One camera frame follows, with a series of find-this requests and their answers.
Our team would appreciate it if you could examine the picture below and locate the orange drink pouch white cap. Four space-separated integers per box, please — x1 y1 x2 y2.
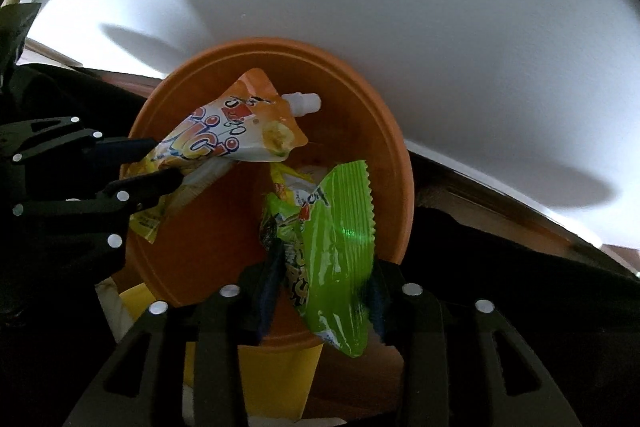
126 68 321 243

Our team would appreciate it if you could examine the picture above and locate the green snack wrapper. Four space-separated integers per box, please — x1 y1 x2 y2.
260 160 376 358

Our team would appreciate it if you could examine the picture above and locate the orange plastic trash bin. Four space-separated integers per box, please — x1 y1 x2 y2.
119 37 417 348

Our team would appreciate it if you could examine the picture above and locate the white bed frame side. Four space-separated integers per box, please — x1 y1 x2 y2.
25 0 639 248

